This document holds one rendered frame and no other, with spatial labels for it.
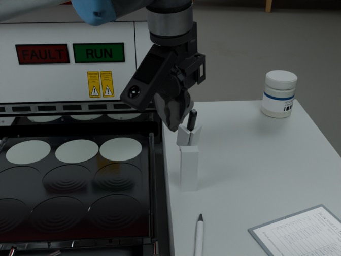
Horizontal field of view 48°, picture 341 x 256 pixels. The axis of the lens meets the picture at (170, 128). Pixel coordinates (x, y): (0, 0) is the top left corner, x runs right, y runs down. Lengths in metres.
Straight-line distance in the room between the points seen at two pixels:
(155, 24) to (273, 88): 0.38
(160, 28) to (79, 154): 0.41
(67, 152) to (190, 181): 0.36
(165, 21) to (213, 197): 0.31
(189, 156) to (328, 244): 0.25
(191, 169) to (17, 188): 0.38
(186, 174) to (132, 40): 0.38
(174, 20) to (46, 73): 0.45
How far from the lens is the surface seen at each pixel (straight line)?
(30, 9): 0.38
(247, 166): 0.77
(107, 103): 0.99
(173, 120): 0.73
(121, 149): 0.93
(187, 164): 0.66
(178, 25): 0.63
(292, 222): 0.66
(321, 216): 0.69
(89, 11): 0.54
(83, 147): 0.95
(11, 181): 0.89
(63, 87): 0.99
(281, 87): 0.91
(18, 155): 0.97
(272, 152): 0.82
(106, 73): 0.96
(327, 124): 3.03
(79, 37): 0.93
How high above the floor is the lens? 1.41
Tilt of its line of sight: 31 degrees down
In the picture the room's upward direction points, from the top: straight up
